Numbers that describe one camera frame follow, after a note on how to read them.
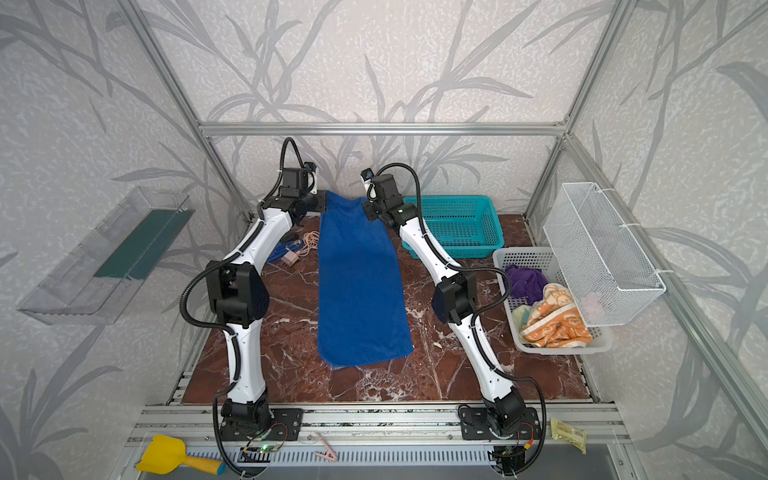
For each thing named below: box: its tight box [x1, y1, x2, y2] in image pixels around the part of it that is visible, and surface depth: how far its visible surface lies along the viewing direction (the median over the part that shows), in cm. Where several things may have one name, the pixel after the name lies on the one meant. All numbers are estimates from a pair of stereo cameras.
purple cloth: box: [505, 265, 549, 306], surface depth 95 cm
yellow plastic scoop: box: [136, 434, 226, 475], surface depth 70 cm
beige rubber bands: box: [296, 230, 320, 257], surface depth 113 cm
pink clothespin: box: [314, 433, 338, 463], surface depth 71 cm
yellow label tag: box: [550, 417, 587, 455], surface depth 73 cm
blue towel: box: [317, 191, 414, 369], surface depth 99 cm
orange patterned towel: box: [520, 283, 593, 348], surface depth 82 cm
